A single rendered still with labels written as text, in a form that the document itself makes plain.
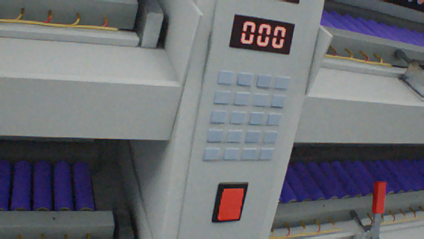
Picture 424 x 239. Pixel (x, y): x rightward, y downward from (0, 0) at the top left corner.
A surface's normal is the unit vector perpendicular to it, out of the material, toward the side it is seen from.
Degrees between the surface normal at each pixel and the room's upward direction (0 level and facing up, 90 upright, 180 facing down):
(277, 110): 90
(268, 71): 90
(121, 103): 107
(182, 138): 90
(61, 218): 17
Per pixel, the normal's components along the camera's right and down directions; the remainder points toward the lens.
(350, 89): 0.26, -0.80
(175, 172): 0.35, 0.34
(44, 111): 0.29, 0.60
